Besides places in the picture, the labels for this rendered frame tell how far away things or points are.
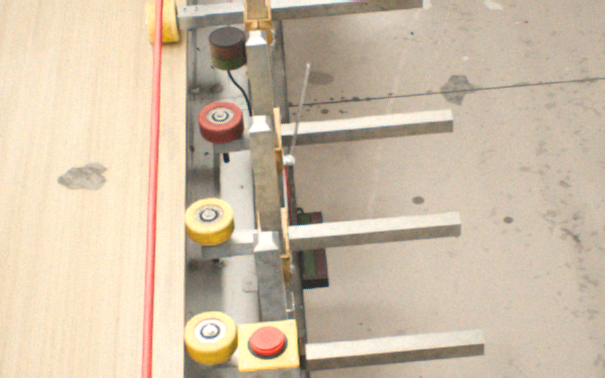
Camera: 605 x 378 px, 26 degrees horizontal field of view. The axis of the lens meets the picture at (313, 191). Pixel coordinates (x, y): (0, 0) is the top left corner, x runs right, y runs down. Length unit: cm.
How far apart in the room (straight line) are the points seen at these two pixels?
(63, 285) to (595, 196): 177
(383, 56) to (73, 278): 199
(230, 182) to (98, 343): 72
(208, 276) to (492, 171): 128
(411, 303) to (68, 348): 136
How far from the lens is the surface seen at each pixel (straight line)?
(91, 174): 225
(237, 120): 232
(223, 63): 218
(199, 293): 243
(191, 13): 250
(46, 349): 202
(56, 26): 264
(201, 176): 265
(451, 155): 358
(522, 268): 329
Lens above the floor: 240
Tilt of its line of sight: 44 degrees down
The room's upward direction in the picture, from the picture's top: 5 degrees counter-clockwise
